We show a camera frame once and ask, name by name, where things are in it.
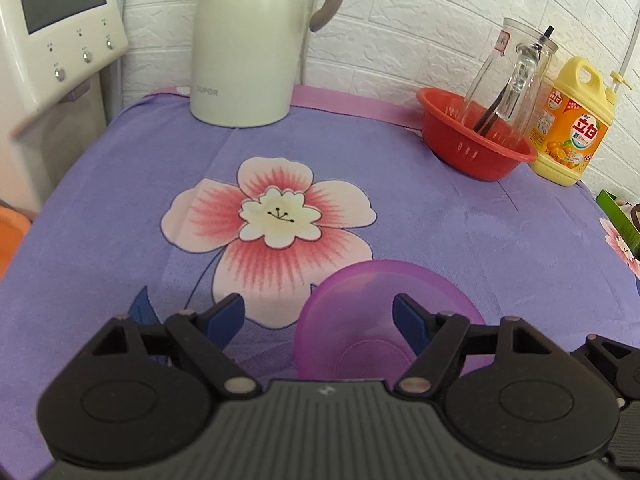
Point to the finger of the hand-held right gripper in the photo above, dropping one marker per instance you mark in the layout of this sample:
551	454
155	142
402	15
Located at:
615	365

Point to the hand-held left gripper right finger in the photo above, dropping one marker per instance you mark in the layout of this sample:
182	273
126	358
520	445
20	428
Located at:
407	322

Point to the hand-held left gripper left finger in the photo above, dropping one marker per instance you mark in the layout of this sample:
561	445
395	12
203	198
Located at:
225	321

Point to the purple plastic bowl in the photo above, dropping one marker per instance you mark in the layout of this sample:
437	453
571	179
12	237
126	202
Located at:
350	310

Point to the purple floral tablecloth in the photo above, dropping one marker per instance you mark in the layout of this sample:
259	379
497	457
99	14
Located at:
425	230

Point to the green box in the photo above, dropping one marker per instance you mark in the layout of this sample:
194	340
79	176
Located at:
617	215

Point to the red plastic strainer basket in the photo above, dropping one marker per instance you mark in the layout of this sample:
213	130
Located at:
475	156

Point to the black stirring stick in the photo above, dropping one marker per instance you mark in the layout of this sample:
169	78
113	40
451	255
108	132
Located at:
487	117

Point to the orange plastic basin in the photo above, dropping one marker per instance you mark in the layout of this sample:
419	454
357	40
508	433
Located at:
12	235

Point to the yellow detergent bottle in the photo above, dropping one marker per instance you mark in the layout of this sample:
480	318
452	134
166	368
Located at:
575	135

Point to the clear glass pitcher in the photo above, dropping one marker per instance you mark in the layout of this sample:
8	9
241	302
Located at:
492	75

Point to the white thermos jug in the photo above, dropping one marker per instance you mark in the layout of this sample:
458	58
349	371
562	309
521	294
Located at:
240	50

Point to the white appliance with screen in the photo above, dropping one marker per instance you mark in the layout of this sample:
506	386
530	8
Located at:
65	80

